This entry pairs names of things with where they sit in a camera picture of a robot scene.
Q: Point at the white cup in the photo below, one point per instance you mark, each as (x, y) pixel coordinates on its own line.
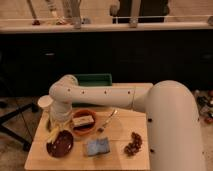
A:
(45, 102)

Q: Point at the blue sponge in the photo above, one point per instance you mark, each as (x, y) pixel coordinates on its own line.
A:
(97, 146)

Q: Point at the silver fork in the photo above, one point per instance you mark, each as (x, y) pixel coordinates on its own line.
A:
(103, 126)

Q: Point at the yellow banana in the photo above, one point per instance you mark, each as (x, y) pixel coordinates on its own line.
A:
(53, 135)

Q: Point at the green plastic tray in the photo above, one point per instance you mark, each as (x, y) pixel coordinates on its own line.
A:
(103, 79)

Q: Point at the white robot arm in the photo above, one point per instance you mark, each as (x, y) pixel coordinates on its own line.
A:
(174, 131)

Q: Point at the black chair base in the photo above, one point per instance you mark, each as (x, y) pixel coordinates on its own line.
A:
(15, 115)

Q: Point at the purple bowl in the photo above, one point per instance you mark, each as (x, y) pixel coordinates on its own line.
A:
(61, 146)

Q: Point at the orange bowl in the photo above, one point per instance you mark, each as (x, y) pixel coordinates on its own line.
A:
(83, 130)

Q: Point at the beige block in bowl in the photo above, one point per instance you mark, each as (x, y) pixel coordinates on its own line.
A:
(82, 121)

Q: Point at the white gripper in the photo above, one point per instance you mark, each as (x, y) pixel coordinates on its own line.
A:
(60, 125)

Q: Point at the green chili pepper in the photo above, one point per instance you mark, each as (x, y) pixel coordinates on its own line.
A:
(48, 125)

